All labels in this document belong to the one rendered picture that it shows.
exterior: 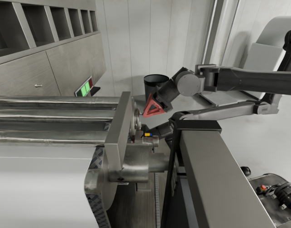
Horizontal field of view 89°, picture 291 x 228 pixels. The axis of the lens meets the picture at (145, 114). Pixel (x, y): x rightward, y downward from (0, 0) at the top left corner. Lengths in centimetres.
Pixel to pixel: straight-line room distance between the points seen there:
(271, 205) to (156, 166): 155
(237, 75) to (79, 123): 39
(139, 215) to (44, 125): 56
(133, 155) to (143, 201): 49
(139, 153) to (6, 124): 17
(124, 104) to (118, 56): 300
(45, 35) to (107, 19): 236
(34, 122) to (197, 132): 19
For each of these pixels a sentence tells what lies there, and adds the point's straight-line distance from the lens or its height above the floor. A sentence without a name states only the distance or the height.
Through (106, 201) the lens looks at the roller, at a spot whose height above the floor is 132.
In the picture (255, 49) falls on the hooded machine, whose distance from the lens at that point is 409.
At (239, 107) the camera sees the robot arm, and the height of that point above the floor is 121.
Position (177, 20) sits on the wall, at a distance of 341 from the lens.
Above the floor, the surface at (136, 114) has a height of 128.
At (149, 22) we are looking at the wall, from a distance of 321.
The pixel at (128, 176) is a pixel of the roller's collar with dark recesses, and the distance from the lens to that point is 24.
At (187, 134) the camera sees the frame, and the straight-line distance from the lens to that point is 16.
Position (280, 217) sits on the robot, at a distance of 172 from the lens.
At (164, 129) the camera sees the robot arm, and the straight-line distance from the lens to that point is 59.
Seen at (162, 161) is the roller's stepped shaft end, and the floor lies 135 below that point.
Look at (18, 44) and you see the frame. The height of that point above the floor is 147.
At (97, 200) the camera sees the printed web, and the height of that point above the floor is 135.
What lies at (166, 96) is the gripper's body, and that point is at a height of 134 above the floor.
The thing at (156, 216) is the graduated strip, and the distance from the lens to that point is 69.
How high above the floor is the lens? 154
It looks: 33 degrees down
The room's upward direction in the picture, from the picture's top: straight up
